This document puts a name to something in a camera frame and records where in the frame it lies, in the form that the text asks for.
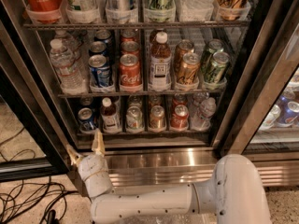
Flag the stainless fridge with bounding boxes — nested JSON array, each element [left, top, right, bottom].
[[0, 0, 299, 198]]

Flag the red coca-cola can top shelf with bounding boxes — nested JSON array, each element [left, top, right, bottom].
[[27, 0, 63, 24]]

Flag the tea bottle bottom shelf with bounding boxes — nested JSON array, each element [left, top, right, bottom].
[[100, 97, 121, 133]]

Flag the gold can bottom shelf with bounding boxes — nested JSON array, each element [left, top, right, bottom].
[[149, 105, 166, 132]]

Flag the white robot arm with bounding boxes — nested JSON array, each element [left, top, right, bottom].
[[66, 130, 272, 224]]

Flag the red can bottom shelf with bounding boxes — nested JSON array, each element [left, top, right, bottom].
[[170, 105, 189, 130]]

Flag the red coca-cola can shelf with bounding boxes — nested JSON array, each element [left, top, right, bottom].
[[120, 54, 142, 91], [27, 0, 63, 24]]

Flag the tea bottle middle shelf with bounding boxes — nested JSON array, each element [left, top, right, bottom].
[[149, 32, 172, 91]]

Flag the red coca-cola can middle shelf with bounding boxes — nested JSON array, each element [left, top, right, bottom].
[[120, 54, 142, 91]]

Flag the blue pepsi can bottom shelf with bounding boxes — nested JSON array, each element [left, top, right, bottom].
[[78, 107, 97, 132]]

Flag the blue pepsi can shelf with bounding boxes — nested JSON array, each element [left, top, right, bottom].
[[89, 55, 112, 88], [78, 107, 97, 132]]

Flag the clear plastic bin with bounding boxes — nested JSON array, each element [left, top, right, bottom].
[[120, 215, 217, 224]]

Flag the water bottle middle shelf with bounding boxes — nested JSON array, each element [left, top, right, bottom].
[[50, 39, 87, 95]]

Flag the tea bottle shelf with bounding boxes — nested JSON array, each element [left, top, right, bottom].
[[100, 97, 121, 133], [149, 32, 172, 91]]

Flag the blue pepsi can middle shelf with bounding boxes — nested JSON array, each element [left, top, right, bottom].
[[89, 55, 112, 88]]

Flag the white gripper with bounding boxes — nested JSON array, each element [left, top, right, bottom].
[[66, 129, 113, 199]]

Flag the pepsi can behind glass door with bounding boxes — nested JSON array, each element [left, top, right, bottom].
[[277, 101, 299, 127]]

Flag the black floor cables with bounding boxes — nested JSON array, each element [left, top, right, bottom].
[[0, 126, 94, 224]]

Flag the water bottle bottom shelf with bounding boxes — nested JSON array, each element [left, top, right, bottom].
[[192, 97, 217, 132]]

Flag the white green can bottom shelf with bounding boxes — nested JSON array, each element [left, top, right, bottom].
[[126, 106, 144, 132]]

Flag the water bottle shelf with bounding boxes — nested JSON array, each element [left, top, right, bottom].
[[192, 97, 217, 132], [50, 39, 87, 95]]

